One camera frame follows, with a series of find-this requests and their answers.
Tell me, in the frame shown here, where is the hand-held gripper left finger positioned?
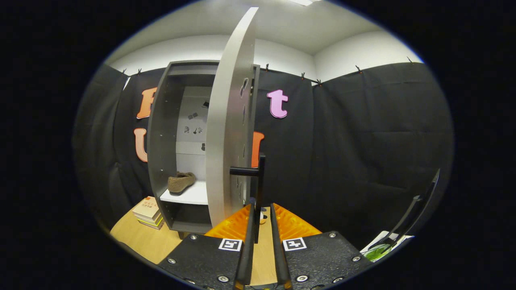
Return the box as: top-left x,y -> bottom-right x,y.
156,204 -> 255,290

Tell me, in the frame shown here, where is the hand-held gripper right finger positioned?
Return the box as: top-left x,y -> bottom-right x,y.
269,203 -> 373,290

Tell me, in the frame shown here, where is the black door handle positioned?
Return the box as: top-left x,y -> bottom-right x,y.
230,155 -> 266,244

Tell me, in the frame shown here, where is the brown fuzzy shoe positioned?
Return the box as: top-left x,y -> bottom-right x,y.
167,172 -> 197,194

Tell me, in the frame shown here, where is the dark grey shoe cabinet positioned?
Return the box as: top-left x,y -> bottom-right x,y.
146,60 -> 260,234

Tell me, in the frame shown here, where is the yellow-edged book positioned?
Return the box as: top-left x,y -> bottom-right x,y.
134,213 -> 164,227

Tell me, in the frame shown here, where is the black backdrop cloth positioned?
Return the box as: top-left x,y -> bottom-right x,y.
73,60 -> 455,258

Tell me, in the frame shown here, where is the black curved stand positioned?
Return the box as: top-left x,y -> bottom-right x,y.
369,169 -> 440,252

